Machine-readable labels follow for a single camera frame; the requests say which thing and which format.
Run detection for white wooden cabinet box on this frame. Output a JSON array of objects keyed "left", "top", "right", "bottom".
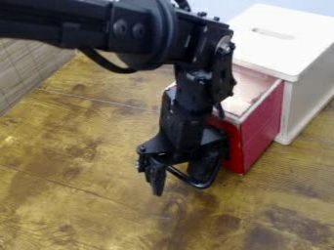
[{"left": 230, "top": 4, "right": 334, "bottom": 145}]

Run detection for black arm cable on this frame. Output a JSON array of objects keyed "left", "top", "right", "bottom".
[{"left": 78, "top": 48, "right": 140, "bottom": 75}]

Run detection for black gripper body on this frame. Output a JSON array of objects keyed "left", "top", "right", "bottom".
[{"left": 138, "top": 86, "right": 229, "bottom": 172}]

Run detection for black metal drawer handle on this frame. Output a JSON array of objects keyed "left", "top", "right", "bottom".
[{"left": 167, "top": 156, "right": 222, "bottom": 189}]

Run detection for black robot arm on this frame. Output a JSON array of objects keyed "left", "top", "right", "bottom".
[{"left": 0, "top": 0, "right": 237, "bottom": 194}]

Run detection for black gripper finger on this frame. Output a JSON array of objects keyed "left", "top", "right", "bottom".
[
  {"left": 144, "top": 162, "right": 167, "bottom": 196},
  {"left": 187, "top": 147, "right": 223, "bottom": 183}
]

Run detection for red wooden drawer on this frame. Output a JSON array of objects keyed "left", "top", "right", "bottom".
[{"left": 160, "top": 62, "right": 286, "bottom": 176}]

